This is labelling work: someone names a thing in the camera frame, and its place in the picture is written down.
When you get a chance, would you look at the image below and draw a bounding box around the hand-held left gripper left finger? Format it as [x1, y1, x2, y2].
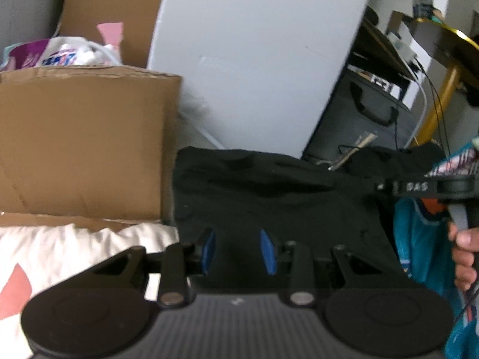
[92, 228, 217, 307]

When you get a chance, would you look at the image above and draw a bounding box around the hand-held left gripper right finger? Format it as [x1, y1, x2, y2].
[260, 228, 403, 307]

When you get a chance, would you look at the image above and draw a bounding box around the plain black garment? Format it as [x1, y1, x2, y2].
[171, 143, 450, 292]

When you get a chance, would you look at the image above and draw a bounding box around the person's right hand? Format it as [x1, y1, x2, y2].
[448, 221, 479, 292]

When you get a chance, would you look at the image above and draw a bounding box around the wooden clothespin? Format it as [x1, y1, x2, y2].
[329, 131, 378, 171]

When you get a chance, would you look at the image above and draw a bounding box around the teal printed garment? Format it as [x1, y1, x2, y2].
[393, 143, 479, 359]

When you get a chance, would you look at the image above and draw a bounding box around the black suitcase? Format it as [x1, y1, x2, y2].
[301, 65, 422, 165]

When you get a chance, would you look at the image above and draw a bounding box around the gold legged table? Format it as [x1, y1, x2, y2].
[387, 9, 479, 146]

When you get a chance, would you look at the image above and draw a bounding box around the dark wooden shelf board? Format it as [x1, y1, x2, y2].
[354, 5, 418, 83]

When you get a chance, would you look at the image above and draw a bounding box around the white charger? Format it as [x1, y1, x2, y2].
[387, 32, 418, 60]

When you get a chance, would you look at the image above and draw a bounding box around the long brown cardboard panel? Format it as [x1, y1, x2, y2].
[0, 65, 183, 232]

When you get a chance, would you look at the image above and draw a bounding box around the small printed box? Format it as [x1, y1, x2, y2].
[412, 0, 446, 19]

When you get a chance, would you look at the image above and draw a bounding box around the pink paper sheet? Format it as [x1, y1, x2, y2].
[95, 22, 124, 55]

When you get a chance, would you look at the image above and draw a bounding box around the plastic bag of packets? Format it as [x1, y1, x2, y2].
[2, 36, 124, 72]

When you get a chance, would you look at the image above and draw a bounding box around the tall brown cardboard box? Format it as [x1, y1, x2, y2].
[60, 0, 171, 69]

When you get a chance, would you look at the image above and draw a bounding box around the white cable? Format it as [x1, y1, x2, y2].
[412, 60, 429, 143]

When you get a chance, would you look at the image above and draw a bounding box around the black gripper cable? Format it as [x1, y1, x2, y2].
[454, 288, 479, 324]

